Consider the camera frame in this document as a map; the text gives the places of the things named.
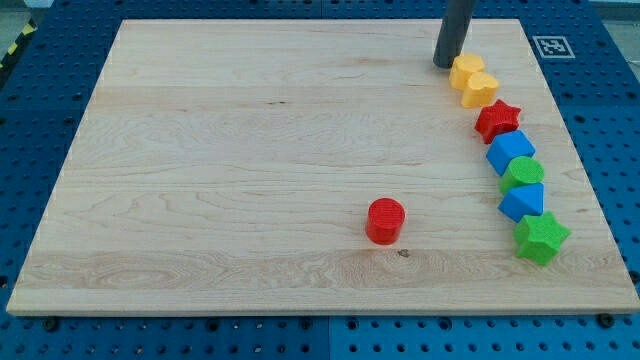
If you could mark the yellow hexagon block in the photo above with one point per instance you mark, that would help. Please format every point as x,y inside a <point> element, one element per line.
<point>463,67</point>

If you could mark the red cylinder block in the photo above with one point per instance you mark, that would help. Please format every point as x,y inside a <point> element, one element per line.
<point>385,219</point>

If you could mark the light wooden board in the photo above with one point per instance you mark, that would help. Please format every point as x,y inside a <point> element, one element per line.
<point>226,167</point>

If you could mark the blue cube block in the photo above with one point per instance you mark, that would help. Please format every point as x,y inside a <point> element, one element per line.
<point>506,147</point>

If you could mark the yellow heart block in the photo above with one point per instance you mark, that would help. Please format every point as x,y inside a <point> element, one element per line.
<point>479,90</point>

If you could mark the red star block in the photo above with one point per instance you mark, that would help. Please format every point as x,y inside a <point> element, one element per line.
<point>497,119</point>

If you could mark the green cylinder block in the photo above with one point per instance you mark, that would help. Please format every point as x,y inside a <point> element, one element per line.
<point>521,171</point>

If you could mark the blue triangle block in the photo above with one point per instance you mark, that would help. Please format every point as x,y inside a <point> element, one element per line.
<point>523,200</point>

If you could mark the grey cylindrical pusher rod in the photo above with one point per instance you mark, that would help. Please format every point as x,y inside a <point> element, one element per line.
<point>453,30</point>

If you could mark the green star block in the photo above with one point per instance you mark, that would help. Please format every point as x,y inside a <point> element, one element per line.
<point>539,237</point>

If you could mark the white fiducial marker tag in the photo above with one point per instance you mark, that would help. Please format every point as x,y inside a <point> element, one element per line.
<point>553,47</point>

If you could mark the black bolt front left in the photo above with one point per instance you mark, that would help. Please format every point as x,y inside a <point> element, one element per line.
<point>50,324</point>

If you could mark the black bolt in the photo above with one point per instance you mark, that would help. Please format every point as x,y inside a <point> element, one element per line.
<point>605,320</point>
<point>50,324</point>

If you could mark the black bolt front right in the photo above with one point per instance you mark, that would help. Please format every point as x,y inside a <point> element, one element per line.
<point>605,320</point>

